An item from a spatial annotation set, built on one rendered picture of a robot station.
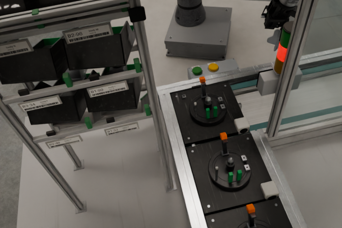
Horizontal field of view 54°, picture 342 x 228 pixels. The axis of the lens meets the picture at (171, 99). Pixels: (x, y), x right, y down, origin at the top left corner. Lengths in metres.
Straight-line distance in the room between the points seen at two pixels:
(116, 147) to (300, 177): 0.69
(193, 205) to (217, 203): 0.08
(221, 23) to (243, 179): 0.82
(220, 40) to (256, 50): 0.21
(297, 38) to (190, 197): 0.59
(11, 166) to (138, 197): 1.49
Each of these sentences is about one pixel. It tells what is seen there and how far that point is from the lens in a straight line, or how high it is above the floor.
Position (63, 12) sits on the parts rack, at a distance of 0.62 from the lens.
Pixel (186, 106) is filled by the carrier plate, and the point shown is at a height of 0.97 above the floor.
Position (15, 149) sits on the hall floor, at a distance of 2.66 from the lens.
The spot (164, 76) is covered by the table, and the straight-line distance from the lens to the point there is 1.55.
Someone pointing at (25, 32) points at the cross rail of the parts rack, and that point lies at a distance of 0.66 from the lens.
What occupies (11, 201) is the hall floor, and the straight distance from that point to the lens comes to 2.46.
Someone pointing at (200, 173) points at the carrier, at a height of 0.97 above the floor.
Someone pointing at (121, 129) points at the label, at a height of 1.28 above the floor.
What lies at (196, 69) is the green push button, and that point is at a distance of 1.41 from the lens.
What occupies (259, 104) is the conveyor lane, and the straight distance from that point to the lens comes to 1.38.
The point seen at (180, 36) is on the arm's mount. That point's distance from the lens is 1.59.
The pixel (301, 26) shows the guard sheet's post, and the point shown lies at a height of 1.46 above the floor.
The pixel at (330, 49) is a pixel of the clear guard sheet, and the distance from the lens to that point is 1.01.
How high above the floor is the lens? 2.00
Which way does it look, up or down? 51 degrees down
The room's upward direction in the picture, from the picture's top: 7 degrees counter-clockwise
